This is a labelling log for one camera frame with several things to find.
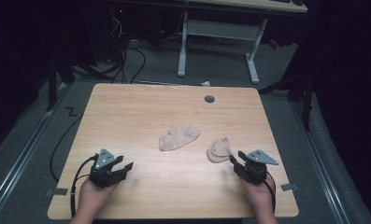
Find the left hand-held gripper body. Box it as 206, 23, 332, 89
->
88, 147, 127, 189

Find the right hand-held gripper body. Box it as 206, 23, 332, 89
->
233, 149, 279, 185

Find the person's right hand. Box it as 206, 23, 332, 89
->
237, 174, 277, 218

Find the person's left hand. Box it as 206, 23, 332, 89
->
76, 178, 121, 222

